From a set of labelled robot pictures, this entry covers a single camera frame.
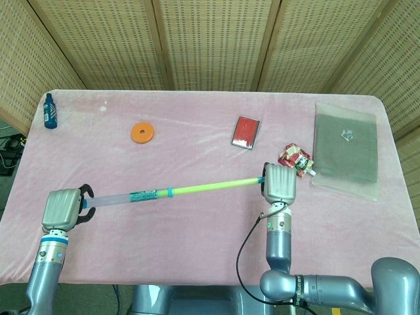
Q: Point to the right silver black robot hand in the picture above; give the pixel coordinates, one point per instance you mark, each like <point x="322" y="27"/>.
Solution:
<point x="280" y="183"/>

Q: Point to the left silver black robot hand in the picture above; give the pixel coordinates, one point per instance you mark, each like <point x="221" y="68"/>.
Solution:
<point x="60" y="210"/>

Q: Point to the green and blue water pump toy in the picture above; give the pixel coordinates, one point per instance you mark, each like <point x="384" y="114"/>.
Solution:
<point x="197" y="188"/>

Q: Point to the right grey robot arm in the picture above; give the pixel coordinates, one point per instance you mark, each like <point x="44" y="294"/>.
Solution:
<point x="279" y="249"/>

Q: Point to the crumpled red spout pouch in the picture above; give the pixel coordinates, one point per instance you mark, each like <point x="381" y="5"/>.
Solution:
<point x="292" y="155"/>

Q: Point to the red ink pad box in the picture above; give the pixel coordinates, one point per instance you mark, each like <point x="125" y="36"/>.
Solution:
<point x="245" y="131"/>

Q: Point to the grey cloth in clear bag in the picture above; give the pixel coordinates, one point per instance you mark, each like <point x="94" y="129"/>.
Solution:
<point x="348" y="154"/>

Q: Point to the black equipment on floor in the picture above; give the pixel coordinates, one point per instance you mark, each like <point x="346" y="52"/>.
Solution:
<point x="10" y="149"/>

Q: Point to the blue spray bottle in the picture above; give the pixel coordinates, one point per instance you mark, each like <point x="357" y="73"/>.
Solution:
<point x="50" y="115"/>

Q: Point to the orange disc with hole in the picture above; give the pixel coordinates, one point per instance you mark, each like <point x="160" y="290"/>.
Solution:
<point x="147" y="135"/>

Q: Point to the pink tablecloth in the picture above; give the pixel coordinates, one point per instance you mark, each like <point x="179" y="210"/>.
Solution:
<point x="180" y="249"/>

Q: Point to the yellow tag strip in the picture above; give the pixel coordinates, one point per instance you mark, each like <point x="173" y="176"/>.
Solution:
<point x="335" y="311"/>

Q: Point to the grey robot torso base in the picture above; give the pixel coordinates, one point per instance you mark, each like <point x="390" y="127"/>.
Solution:
<point x="197" y="300"/>

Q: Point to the woven bamboo folding screen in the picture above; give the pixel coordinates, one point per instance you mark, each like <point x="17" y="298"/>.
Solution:
<point x="213" y="42"/>

